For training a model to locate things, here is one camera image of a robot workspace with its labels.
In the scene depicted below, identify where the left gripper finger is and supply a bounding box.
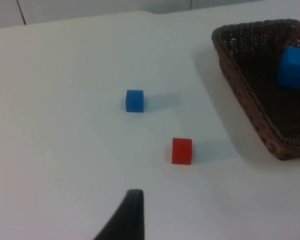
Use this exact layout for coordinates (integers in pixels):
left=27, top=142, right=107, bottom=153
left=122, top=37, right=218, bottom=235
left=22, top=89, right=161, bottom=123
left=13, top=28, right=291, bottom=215
left=92, top=189, right=145, bottom=240

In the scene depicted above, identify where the dark brown wicker basket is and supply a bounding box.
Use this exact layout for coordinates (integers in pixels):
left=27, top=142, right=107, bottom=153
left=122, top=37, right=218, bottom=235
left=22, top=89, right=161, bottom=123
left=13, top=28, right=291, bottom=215
left=211, top=18, right=300, bottom=161

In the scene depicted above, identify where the small red cube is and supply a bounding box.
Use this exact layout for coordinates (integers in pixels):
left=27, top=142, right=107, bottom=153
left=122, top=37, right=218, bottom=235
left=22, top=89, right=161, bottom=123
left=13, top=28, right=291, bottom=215
left=171, top=137, right=193, bottom=166

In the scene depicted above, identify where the small blue cube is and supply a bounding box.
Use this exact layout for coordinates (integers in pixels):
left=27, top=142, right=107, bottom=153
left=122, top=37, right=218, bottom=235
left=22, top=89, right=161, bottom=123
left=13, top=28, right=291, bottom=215
left=125, top=89, right=145, bottom=113

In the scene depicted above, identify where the large blue cube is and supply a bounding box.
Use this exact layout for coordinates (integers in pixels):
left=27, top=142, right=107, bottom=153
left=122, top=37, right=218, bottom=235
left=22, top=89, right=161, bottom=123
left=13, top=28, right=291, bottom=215
left=275, top=45, right=300, bottom=90

